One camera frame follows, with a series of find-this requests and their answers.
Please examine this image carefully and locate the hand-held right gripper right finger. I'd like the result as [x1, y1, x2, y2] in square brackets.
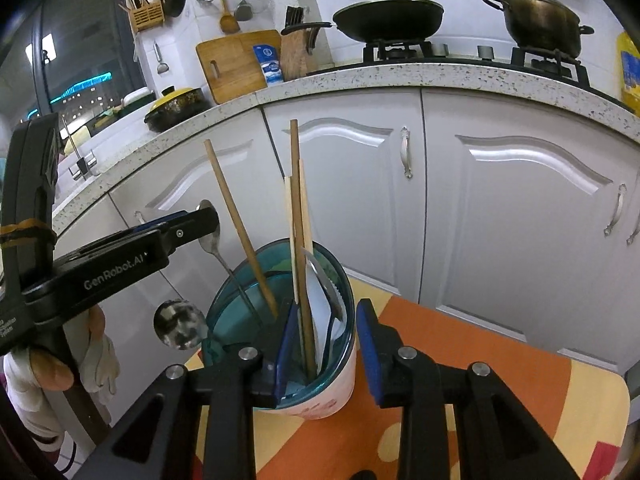
[355, 298, 581, 480]

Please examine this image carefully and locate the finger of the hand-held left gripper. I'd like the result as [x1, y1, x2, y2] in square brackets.
[59, 208, 221, 261]

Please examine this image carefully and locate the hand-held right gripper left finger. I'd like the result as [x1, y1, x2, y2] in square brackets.
[75, 301, 301, 480]

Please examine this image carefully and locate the stainless steel spoon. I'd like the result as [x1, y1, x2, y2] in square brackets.
[196, 199, 263, 327]
[153, 299, 210, 351]

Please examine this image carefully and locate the wooden chopstick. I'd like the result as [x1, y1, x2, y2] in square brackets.
[289, 119, 319, 377]
[203, 139, 279, 319]

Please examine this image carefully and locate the floral cup with teal inside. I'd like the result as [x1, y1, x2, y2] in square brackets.
[203, 239, 359, 419]

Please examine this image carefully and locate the white plastic utensil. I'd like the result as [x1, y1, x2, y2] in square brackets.
[302, 254, 349, 347]

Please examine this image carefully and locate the person's left hand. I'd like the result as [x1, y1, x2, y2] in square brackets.
[2, 305, 121, 440]

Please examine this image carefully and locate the white cabinet door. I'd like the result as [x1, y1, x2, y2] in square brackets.
[261, 87, 427, 306]
[52, 192, 151, 261]
[421, 85, 640, 368]
[106, 110, 281, 341]

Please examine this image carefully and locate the metal faucet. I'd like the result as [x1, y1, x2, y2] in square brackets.
[60, 114, 89, 181]

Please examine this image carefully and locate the black pot with yellow lid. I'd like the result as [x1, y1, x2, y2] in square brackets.
[143, 86, 211, 134]

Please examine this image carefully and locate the orange dotted table mat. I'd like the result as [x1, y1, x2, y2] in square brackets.
[184, 269, 632, 480]

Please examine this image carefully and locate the wooden cutting board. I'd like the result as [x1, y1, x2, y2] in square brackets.
[195, 29, 284, 106]

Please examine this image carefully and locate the metal peeler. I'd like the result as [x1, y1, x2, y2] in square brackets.
[152, 42, 171, 76]

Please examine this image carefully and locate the blue and white packet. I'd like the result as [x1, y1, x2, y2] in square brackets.
[252, 43, 285, 86]

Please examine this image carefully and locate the wooden knife block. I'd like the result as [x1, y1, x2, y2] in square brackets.
[279, 5, 322, 81]

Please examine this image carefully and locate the speckled stone countertop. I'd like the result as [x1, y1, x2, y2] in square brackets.
[50, 61, 640, 233]

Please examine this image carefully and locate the dark glass window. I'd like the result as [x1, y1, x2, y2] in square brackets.
[27, 0, 152, 123]

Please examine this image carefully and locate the black gas stove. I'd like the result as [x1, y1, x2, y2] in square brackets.
[361, 39, 594, 86]

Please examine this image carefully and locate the black wok with lid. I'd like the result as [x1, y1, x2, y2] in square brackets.
[281, 0, 446, 44]

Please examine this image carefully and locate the bronze pot with lid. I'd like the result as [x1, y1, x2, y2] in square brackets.
[481, 0, 596, 59]

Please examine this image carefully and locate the yellow oil bottle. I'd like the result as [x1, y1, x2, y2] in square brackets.
[616, 31, 640, 109]

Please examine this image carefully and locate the wooden wall utensil rack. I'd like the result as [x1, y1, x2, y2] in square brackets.
[118, 0, 166, 34]

